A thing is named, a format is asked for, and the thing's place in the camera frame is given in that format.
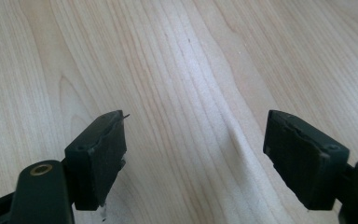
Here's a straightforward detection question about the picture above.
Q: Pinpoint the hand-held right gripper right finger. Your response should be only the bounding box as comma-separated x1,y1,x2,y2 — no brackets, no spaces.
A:
262,109,351,211

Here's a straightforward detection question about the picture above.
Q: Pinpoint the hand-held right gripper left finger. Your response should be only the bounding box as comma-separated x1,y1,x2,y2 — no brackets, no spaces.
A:
63,109,131,212

